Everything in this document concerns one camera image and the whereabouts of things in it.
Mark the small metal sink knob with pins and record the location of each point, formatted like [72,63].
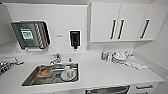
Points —
[70,60]

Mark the white wall cabinet three doors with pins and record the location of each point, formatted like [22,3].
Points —
[128,21]

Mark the stainless steel sink basin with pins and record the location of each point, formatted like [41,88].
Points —
[30,80]

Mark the grey dish drying rack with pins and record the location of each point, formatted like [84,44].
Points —
[10,65]

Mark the dish soap bottle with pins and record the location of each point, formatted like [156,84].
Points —
[104,55]

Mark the white plate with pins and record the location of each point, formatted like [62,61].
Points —
[71,78]

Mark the small wall label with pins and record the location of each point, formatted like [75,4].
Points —
[59,35]

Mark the brown food container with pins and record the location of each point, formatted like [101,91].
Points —
[43,72]

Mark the small white bottle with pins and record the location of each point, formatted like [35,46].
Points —
[109,57]

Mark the white narrow drawer unit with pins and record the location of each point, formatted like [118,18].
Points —
[143,88]

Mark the stainless steel dishwasher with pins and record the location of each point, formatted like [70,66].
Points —
[106,90]

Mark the white mug red print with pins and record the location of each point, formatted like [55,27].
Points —
[68,71]

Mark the chrome sink faucet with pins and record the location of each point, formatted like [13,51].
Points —
[55,59]

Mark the black soap dispenser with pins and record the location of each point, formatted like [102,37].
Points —
[74,38]

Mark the grey paper towel dispenser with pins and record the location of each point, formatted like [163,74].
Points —
[30,35]

